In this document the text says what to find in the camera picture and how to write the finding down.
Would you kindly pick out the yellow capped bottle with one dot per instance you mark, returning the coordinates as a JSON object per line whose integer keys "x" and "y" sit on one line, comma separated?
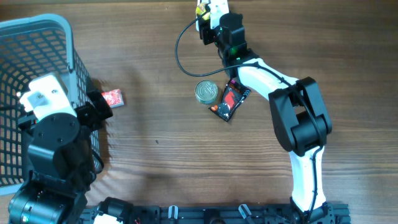
{"x": 203, "y": 10}

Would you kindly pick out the silver tin can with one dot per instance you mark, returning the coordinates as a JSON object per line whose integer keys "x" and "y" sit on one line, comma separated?
{"x": 206, "y": 92}

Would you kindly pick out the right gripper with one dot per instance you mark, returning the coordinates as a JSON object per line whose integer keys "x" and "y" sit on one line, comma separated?
{"x": 206, "y": 31}

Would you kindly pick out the small red carton box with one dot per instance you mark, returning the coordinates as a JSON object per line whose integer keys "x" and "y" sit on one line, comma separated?
{"x": 113, "y": 98}

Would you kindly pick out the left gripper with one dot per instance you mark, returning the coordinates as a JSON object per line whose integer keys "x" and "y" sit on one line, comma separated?
{"x": 89, "y": 112}

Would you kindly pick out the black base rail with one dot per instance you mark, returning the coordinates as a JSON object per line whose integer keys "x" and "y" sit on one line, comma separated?
{"x": 271, "y": 213}

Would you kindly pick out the black red snack packet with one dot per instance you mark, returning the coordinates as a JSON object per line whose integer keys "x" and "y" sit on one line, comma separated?
{"x": 234, "y": 95}

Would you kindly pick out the grey plastic mesh basket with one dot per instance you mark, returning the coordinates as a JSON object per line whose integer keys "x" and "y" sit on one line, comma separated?
{"x": 30, "y": 48}

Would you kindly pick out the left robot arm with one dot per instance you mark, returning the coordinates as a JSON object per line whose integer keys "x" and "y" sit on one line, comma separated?
{"x": 58, "y": 148}

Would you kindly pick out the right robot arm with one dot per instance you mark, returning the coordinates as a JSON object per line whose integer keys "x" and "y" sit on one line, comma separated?
{"x": 299, "y": 116}

